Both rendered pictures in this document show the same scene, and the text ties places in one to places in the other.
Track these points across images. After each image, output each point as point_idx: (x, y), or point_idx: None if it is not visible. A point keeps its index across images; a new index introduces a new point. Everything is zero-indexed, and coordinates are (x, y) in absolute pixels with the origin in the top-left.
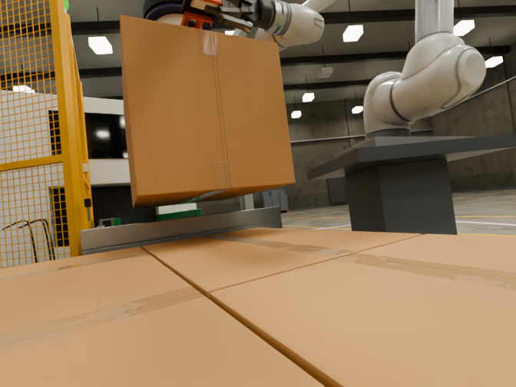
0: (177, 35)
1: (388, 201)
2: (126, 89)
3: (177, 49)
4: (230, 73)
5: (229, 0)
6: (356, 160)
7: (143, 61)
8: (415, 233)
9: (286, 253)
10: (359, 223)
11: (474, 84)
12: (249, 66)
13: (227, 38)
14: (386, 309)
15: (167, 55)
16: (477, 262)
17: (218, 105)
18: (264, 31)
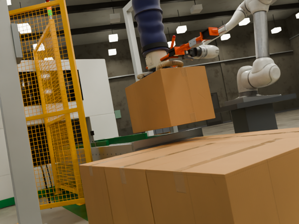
0: (175, 71)
1: (250, 122)
2: (163, 92)
3: (175, 76)
4: (191, 81)
5: None
6: (236, 108)
7: (167, 82)
8: None
9: (223, 138)
10: (239, 132)
11: (276, 78)
12: (196, 77)
13: (189, 68)
14: (246, 138)
15: (173, 79)
16: (262, 133)
17: (189, 93)
18: None
